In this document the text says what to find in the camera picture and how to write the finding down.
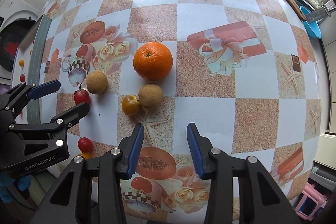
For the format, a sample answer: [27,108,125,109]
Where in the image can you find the white cabinet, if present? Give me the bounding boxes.
[319,38,336,132]

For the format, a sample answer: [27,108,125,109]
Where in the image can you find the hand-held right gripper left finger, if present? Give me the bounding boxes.
[38,123,145,224]

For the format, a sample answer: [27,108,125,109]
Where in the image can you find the printed checkered tablecloth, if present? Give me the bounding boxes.
[12,0,322,214]

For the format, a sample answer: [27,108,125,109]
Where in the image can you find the brown longan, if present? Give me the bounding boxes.
[138,84,163,108]
[87,70,108,94]

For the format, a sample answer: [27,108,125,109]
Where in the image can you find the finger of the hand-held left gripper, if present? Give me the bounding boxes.
[0,80,61,112]
[9,103,90,133]

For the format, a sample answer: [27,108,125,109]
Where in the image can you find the metal grater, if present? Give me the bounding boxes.
[306,5,336,23]

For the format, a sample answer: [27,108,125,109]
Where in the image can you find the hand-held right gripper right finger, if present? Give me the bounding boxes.
[186,123,302,224]

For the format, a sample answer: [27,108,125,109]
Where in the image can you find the person's left hand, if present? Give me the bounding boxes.
[0,173,31,203]

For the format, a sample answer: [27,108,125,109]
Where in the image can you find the pink plastic stool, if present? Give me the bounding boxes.
[295,182,330,219]

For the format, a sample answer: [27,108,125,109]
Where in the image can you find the blue plastic basin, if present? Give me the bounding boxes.
[299,6,323,39]

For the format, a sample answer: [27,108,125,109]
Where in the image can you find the large orange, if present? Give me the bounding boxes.
[133,42,174,81]

